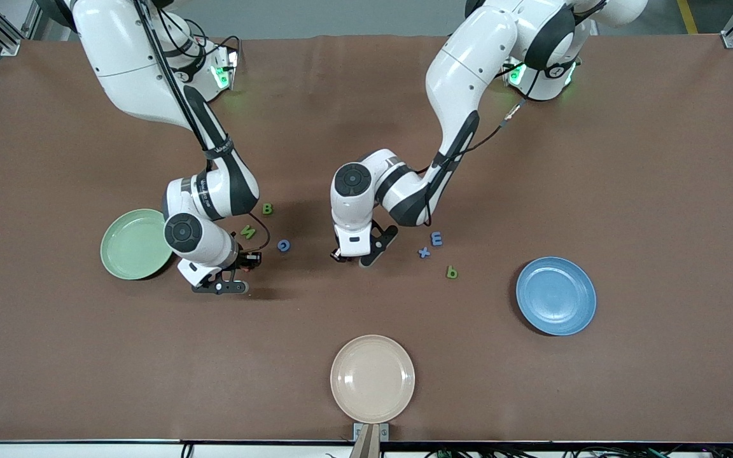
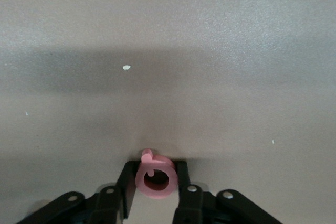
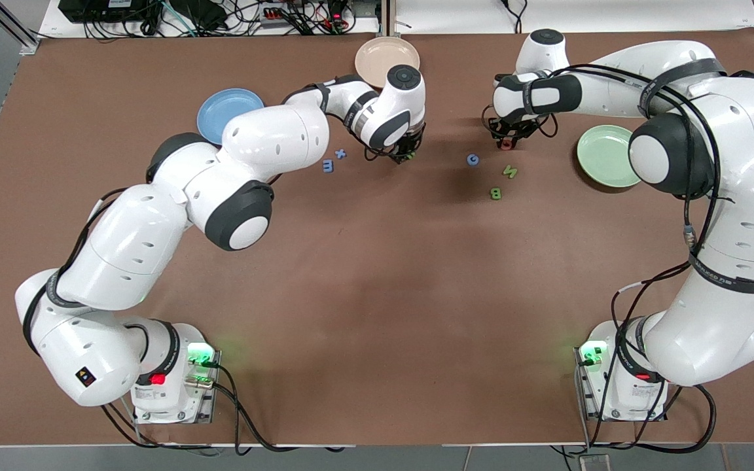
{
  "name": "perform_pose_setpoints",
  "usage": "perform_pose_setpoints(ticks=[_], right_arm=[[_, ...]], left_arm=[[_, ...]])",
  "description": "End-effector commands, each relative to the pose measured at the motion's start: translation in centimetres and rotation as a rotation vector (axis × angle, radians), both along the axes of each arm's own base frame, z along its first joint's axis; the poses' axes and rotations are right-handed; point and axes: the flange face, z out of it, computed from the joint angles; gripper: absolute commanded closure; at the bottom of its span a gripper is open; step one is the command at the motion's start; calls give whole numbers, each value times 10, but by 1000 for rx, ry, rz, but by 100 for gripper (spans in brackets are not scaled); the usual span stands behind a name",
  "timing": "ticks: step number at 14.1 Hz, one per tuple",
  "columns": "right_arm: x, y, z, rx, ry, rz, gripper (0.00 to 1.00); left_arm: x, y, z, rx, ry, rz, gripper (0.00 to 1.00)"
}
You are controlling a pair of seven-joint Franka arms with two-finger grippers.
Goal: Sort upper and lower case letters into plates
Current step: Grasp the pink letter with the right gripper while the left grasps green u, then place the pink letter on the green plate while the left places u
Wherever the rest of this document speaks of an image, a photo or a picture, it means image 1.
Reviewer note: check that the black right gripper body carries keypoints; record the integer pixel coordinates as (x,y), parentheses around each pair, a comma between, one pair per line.
(245,259)

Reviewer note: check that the blue plate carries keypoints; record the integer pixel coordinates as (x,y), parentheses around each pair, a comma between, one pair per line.
(556,296)

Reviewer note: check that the light green plate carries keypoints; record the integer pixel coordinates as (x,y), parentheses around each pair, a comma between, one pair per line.
(131,248)

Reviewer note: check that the blue letter G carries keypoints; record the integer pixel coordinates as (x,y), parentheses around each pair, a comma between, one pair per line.
(279,245)

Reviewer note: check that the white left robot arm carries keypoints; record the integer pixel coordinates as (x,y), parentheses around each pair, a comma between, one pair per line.
(462,70)

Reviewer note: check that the grey metal mount bracket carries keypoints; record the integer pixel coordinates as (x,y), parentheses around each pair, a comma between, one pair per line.
(358,432)

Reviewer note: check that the grey left base connector box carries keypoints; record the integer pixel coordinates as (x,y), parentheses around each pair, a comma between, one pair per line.
(514,75)

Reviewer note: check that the blue letter E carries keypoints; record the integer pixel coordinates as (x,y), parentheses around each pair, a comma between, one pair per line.
(432,238)

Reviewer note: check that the grey base connector box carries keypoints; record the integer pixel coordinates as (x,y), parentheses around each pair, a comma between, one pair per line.
(514,75)
(226,70)

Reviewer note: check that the grey right base connector box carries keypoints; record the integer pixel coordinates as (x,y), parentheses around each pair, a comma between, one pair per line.
(226,70)

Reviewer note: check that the blue letter x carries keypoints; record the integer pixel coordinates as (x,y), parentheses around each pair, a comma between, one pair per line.
(424,252)

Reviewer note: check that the beige plate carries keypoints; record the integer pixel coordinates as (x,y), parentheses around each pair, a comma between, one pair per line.
(373,379)

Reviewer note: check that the green letter N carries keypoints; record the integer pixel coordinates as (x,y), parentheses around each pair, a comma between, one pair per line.
(248,231)

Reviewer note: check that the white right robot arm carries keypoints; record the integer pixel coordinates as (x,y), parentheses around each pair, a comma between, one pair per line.
(125,63)

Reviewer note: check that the brown table cover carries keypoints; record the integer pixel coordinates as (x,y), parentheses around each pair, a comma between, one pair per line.
(315,356)

